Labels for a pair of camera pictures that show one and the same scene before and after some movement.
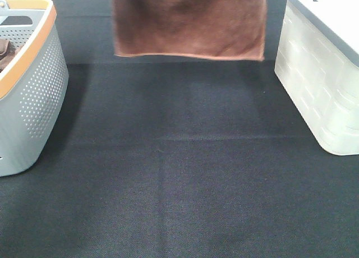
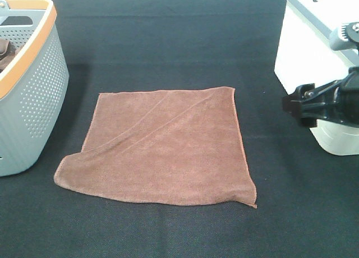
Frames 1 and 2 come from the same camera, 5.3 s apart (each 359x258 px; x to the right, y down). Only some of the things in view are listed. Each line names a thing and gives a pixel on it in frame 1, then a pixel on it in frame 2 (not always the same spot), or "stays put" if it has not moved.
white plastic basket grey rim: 317,63 stays put
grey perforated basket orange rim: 34,91 stays put
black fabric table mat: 176,157 stays put
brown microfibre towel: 229,23 → 180,147
